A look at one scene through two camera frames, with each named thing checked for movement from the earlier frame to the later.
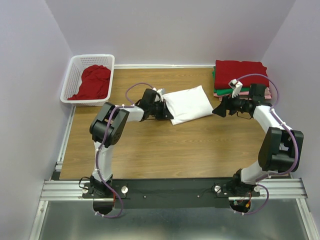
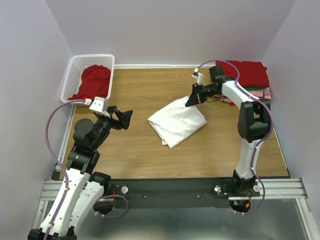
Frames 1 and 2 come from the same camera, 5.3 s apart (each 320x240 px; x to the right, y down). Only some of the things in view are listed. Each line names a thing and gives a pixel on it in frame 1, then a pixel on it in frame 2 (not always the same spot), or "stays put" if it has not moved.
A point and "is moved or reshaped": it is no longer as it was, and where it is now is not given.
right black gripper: x=226 y=104 → x=196 y=97
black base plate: x=169 y=193 stays put
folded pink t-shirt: x=267 y=96 stays put
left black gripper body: x=158 y=109 → x=104 y=124
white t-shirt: x=187 y=104 is moved or reshaped
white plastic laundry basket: x=73 y=80 stays put
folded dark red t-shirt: x=226 y=70 stays put
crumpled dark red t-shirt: x=95 y=79 stays put
